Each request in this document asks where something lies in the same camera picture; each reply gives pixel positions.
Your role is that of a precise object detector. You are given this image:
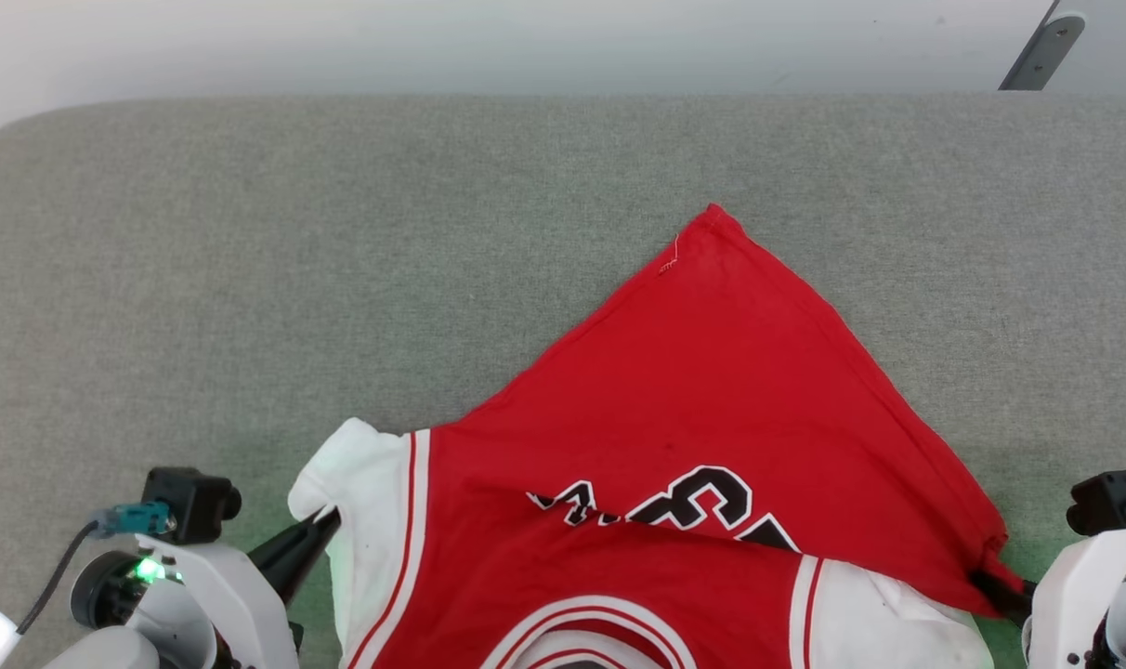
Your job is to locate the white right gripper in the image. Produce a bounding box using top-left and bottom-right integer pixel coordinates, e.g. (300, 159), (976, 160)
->
(970, 527), (1126, 669)

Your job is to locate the red basketball jersey garment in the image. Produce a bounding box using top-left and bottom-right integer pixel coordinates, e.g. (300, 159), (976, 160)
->
(287, 203), (1028, 669)

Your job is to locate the grey metal bracket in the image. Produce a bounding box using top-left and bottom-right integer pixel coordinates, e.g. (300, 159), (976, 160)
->
(998, 9), (1087, 92)

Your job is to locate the black cable with teal plug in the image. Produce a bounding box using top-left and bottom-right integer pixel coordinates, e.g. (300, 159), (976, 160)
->
(15, 502), (175, 638)

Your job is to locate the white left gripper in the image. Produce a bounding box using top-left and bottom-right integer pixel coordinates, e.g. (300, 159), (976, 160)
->
(69, 507), (342, 669)

